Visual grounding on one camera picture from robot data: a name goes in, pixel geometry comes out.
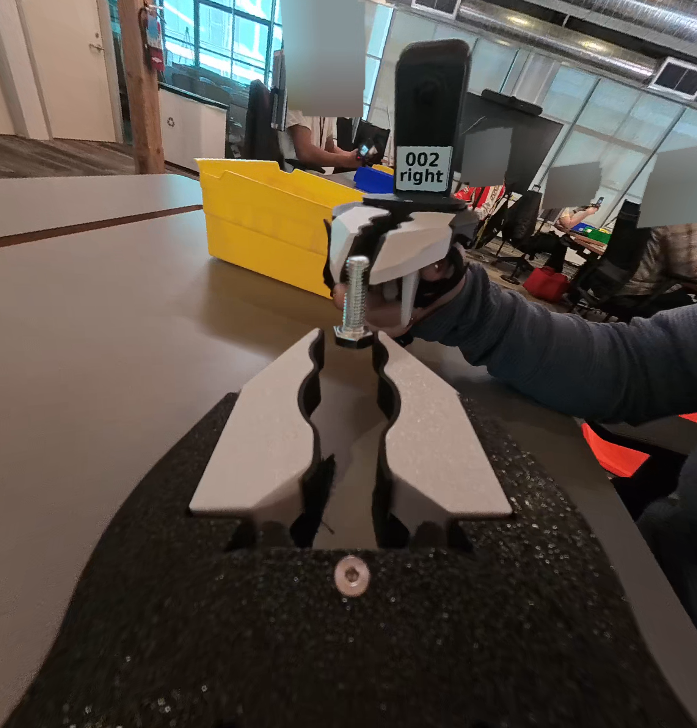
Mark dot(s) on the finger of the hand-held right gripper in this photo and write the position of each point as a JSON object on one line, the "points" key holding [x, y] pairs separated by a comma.
{"points": [[348, 233], [417, 244]]}

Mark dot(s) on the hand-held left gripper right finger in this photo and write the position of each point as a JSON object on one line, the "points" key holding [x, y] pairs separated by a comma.
{"points": [[439, 449]]}

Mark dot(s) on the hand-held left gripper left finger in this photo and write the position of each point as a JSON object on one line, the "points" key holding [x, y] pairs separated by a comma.
{"points": [[252, 443]]}

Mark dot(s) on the silver hex bolt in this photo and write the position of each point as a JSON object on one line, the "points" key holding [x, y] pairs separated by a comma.
{"points": [[355, 296]]}

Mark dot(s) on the person's right forearm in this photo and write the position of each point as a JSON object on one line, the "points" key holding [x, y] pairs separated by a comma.
{"points": [[553, 352]]}

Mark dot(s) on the person's right hand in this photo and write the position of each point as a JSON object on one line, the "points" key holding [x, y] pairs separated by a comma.
{"points": [[439, 284]]}

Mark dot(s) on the small blue plastic bin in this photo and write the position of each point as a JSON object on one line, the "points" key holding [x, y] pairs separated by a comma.
{"points": [[374, 179]]}

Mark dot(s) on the yellow plastic bin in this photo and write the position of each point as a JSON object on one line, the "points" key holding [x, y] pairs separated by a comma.
{"points": [[257, 227]]}

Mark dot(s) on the white ceiling vent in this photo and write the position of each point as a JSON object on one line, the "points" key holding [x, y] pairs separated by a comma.
{"points": [[436, 5], [681, 77]]}

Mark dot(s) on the black display screen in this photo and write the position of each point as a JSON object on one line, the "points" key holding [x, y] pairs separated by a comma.
{"points": [[525, 142]]}

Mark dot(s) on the black office chair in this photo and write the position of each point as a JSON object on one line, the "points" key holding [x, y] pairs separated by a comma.
{"points": [[604, 273], [263, 131]]}

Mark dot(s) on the red bag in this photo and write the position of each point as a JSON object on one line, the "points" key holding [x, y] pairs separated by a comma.
{"points": [[545, 284]]}

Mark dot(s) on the green plastic bin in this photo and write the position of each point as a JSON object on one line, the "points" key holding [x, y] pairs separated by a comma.
{"points": [[590, 233]]}

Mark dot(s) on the orange object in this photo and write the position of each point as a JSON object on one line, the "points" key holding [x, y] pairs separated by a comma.
{"points": [[616, 449]]}

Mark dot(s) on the white recycling cabinet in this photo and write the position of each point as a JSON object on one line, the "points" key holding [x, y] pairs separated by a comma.
{"points": [[192, 131]]}

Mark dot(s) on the person's leg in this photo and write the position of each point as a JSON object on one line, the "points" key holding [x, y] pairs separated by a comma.
{"points": [[684, 540]]}

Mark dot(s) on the white door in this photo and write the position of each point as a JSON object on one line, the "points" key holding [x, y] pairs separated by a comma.
{"points": [[70, 68]]}

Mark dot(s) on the silver air duct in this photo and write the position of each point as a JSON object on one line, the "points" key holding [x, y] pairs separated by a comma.
{"points": [[581, 23]]}

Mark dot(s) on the wooden post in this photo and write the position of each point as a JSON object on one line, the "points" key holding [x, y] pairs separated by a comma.
{"points": [[141, 102]]}

